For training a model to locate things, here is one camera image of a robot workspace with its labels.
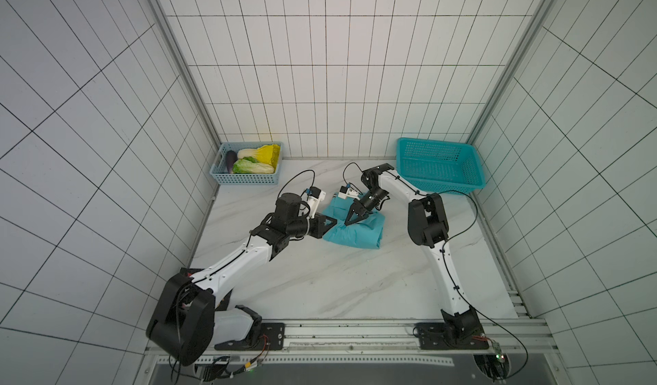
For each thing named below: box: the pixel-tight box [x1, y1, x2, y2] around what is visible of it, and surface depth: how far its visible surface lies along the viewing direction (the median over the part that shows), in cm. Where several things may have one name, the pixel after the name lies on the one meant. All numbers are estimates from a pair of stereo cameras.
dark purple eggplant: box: [225, 149, 238, 174], surface depth 120 cm
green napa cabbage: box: [231, 156, 275, 175], surface depth 109 cm
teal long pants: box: [321, 192, 386, 249], surface depth 89 cm
